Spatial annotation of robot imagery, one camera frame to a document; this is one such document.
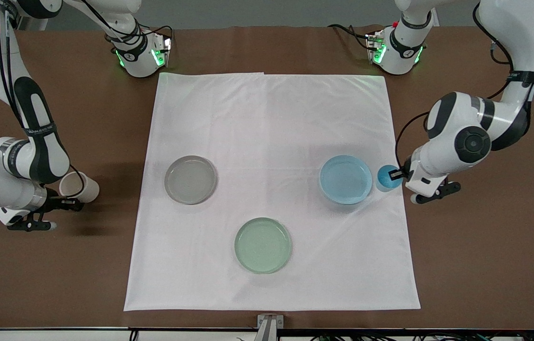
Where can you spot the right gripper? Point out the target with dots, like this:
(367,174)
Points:
(55,204)

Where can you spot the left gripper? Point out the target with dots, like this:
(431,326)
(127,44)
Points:
(405,173)

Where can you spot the blue cup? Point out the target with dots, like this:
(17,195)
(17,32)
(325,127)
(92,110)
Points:
(385,183)

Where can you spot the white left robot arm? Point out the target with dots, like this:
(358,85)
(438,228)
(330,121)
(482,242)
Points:
(508,28)

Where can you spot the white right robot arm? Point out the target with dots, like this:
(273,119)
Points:
(40,142)

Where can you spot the blue plate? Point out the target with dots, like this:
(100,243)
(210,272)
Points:
(342,182)

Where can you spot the gray plate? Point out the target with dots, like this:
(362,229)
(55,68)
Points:
(190,180)

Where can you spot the green plate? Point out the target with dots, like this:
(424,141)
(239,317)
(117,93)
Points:
(263,245)

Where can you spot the white cloth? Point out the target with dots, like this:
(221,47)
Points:
(271,123)

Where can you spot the metal bracket on table edge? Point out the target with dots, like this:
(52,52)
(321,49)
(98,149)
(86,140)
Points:
(270,327)

